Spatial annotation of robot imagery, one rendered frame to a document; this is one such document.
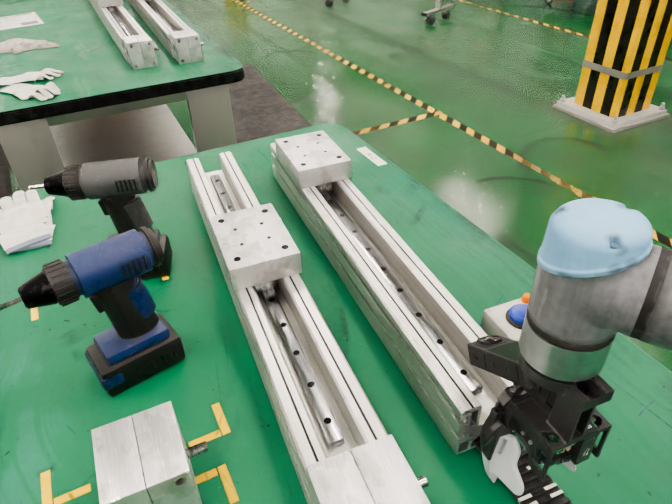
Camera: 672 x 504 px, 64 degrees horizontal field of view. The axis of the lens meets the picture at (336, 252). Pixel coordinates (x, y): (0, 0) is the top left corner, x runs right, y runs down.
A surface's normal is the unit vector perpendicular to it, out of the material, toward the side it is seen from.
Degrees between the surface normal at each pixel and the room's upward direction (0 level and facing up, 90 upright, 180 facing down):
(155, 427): 0
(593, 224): 0
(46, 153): 90
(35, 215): 9
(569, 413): 90
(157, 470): 0
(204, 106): 90
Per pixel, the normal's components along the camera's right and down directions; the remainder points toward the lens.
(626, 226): -0.04, -0.80
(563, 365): -0.38, 0.56
